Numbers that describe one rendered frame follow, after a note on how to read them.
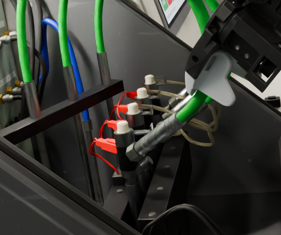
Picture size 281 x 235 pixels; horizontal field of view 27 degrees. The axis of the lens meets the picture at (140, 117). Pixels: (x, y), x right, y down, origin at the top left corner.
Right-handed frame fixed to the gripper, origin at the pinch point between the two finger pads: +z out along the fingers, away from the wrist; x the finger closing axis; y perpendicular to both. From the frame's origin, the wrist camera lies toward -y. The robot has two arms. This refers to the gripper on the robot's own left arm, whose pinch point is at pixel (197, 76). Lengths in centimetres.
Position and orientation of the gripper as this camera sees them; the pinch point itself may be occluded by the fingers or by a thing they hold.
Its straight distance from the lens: 65.3
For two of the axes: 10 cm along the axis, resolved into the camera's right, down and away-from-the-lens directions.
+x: 6.6, -5.2, 5.4
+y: 7.1, 6.8, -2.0
